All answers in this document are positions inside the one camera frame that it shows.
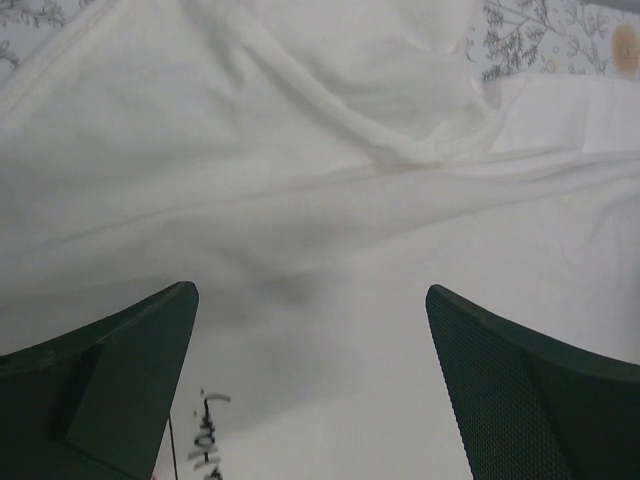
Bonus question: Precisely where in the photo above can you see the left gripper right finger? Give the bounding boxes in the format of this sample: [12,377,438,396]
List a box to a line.
[425,285,639,479]

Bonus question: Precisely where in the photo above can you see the white t shirt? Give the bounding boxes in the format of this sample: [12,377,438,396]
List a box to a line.
[1,1,639,479]

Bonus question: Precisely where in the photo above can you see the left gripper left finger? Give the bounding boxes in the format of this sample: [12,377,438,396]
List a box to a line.
[1,282,199,479]

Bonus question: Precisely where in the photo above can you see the floral table mat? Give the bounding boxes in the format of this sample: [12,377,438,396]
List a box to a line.
[1,1,639,82]

